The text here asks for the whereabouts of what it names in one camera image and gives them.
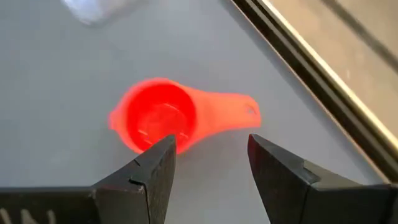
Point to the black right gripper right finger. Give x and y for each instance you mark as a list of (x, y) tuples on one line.
[(295, 193)]

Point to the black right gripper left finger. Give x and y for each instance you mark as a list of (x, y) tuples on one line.
[(124, 202)]

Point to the red measuring cup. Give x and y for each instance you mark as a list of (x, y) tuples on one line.
[(161, 115)]

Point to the clear plastic basket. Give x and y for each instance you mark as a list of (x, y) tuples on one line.
[(90, 12)]

